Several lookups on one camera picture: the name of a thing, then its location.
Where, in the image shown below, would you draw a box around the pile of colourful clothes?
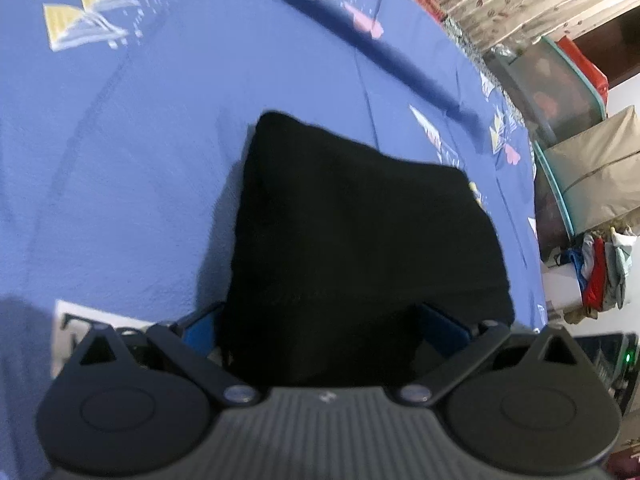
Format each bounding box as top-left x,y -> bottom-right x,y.
564,226 -> 638,322

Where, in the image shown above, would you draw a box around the blue printed bedsheet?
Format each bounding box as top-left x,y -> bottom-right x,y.
0,0 -> 548,480

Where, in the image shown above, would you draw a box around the clear storage box teal rim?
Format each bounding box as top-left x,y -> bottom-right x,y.
484,35 -> 610,147

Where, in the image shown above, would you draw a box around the black pants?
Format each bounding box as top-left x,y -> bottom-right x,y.
220,110 -> 516,390

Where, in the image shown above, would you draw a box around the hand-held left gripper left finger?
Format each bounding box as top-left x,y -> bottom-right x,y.
64,301 -> 262,407

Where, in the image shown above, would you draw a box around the black device with green light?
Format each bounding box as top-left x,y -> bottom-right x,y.
590,331 -> 638,413

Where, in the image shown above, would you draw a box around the maroon cloth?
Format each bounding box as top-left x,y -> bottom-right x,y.
607,437 -> 640,480

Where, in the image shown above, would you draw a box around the white cabinet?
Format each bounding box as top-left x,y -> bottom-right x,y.
541,262 -> 587,313

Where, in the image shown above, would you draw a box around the brown wooden furniture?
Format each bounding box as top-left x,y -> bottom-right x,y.
570,7 -> 640,91

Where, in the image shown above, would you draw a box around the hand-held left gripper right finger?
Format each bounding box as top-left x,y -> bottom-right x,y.
399,302 -> 583,406

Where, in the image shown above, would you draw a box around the beige fabric storage bag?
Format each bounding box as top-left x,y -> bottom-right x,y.
534,105 -> 640,241

